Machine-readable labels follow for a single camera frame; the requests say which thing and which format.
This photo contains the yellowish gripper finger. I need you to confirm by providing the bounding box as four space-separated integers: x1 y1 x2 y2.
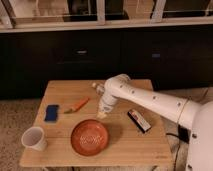
97 112 107 119

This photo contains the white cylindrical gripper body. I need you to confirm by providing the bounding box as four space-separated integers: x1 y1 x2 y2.
98 93 118 114

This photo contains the orange ceramic bowl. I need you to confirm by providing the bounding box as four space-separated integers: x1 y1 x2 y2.
70 119 109 156

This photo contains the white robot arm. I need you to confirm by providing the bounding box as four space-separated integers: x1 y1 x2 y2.
97 74 213 171

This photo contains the small white bottle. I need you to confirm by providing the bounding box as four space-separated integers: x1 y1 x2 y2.
92 83 105 95

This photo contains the orange carrot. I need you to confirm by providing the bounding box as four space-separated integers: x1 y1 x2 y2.
64 98 90 114

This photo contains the wooden side table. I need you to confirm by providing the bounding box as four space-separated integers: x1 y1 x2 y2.
20 80 173 167

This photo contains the black candy bar box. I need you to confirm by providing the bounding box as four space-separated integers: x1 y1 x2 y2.
127 109 151 133

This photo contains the blue sponge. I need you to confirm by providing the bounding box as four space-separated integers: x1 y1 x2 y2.
44 105 59 122

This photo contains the white plastic cup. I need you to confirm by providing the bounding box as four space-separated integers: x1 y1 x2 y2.
21 127 47 151

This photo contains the black power adapter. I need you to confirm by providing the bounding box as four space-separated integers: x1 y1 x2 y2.
178 126 189 143

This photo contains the dark cabinet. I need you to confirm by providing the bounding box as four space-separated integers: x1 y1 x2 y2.
0 26 213 99

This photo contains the black power cable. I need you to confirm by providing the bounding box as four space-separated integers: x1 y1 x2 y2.
165 96 213 171

